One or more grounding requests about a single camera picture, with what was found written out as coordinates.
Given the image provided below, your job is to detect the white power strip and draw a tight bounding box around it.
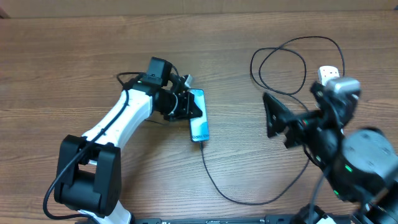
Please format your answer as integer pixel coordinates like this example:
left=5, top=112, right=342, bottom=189
left=317, top=65, right=340, bottom=86

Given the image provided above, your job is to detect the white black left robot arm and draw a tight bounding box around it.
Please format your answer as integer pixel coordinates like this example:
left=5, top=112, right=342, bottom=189
left=43, top=57, right=209, bottom=223

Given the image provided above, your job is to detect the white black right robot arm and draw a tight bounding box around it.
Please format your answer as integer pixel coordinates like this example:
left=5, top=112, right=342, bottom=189
left=262, top=77, right=397, bottom=223

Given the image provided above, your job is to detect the blue screen smartphone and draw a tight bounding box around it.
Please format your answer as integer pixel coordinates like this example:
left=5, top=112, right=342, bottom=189
left=188, top=89, right=210, bottom=142

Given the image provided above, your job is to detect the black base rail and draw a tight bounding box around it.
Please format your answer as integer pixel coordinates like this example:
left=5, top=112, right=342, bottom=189
left=130, top=213, right=352, bottom=224

